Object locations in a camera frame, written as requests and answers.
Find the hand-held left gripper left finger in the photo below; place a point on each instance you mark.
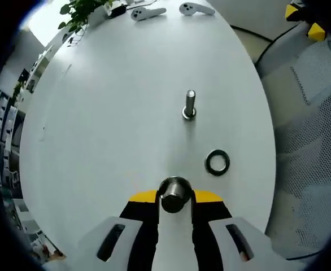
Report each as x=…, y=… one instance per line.
x=103, y=242

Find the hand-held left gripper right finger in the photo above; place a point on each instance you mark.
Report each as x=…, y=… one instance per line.
x=239, y=242

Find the thick threaded metal stud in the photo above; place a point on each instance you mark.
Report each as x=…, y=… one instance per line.
x=175, y=197

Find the thin threaded metal stud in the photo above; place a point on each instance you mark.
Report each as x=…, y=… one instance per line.
x=190, y=104

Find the white handheld controller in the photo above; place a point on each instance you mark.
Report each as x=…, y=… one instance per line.
x=147, y=13
x=195, y=8

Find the grey mesh office chair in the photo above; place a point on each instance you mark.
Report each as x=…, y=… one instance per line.
x=309, y=141

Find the small black box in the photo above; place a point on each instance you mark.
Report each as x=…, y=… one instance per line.
x=117, y=10

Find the white plant pot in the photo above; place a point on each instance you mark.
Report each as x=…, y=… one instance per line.
x=97, y=15

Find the green potted plant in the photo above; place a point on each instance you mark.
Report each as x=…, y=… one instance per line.
x=80, y=12

